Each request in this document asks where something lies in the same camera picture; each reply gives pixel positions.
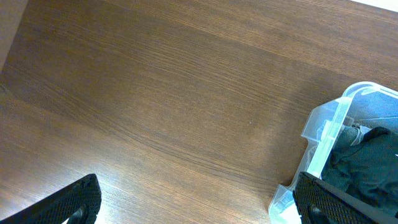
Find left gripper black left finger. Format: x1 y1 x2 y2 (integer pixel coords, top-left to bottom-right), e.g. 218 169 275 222
1 174 101 224

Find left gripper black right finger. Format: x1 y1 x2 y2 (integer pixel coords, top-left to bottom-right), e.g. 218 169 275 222
293 172 397 224

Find black garment with white logo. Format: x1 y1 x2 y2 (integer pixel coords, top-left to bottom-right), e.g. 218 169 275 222
321 127 397 217

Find light grey-blue jeans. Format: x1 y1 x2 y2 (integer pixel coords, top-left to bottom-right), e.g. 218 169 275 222
334 123 371 148

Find clear plastic storage bin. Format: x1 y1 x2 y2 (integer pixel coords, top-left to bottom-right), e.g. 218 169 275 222
268 82 397 224

